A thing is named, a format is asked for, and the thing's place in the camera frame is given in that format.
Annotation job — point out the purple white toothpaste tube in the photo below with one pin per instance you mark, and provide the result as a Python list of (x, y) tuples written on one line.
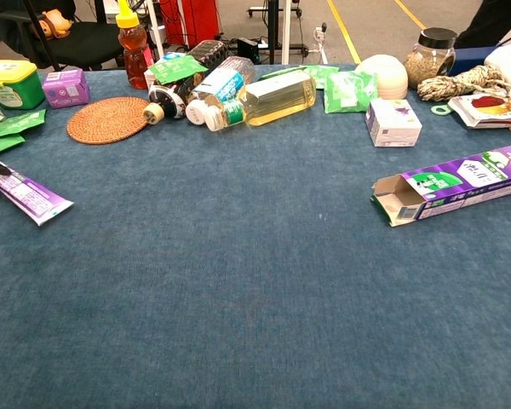
[(30, 198)]

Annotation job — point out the purple toothpaste box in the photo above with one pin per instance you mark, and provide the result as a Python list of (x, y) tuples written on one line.
[(464, 179)]

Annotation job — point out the small purple box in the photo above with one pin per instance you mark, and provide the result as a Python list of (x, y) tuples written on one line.
[(66, 87)]

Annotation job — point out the red metal cabinet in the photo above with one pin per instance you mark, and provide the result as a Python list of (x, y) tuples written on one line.
[(200, 21)]

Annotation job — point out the small black box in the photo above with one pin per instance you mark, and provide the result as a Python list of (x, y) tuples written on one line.
[(249, 46)]

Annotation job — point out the white box purple print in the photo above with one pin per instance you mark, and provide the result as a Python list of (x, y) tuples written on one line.
[(394, 123)]

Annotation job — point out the green sachet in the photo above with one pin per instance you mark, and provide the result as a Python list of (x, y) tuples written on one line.
[(19, 123), (8, 145), (349, 93), (176, 68), (323, 74)]

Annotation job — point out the green container yellow lid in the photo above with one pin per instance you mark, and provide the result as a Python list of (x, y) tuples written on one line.
[(13, 85)]

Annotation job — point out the round woven coaster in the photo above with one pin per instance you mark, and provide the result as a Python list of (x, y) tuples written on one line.
[(106, 120)]

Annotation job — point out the black light stand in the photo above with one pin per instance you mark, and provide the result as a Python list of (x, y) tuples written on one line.
[(40, 36)]

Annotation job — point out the black office chair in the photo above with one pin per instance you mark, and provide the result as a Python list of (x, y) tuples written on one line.
[(85, 44)]

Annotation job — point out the plush monkey toy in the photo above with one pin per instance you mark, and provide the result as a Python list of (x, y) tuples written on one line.
[(53, 23)]

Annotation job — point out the honey bottle yellow cap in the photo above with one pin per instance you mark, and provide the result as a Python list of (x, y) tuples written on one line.
[(133, 55)]

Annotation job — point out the dark bottle with cork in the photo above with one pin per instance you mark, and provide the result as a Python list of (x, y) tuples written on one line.
[(208, 53)]

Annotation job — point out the clear bottle blue label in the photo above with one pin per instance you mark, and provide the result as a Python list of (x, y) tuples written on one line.
[(225, 83)]

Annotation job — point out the blue table cloth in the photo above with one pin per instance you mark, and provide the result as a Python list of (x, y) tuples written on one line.
[(238, 277)]

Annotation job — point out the yellow liquid bottle green label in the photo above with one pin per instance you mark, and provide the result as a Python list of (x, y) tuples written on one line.
[(277, 102)]

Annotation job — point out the black tripod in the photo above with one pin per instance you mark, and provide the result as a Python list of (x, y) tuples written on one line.
[(273, 32)]

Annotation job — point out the white power strip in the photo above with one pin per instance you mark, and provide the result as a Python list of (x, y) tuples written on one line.
[(320, 34)]

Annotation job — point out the beige bowl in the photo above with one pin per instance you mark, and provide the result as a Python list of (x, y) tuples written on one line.
[(383, 76)]

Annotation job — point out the glass jar black lid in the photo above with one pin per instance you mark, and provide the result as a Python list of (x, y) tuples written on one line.
[(430, 59)]

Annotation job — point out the white red snack packet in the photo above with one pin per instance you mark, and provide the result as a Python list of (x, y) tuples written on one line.
[(485, 111)]

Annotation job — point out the person in dark clothes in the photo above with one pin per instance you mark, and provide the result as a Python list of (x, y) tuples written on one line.
[(489, 23)]

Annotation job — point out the white frame leg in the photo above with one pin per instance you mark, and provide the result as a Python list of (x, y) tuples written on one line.
[(154, 25)]

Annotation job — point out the white vertical post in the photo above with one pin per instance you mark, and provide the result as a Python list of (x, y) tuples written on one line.
[(286, 30)]

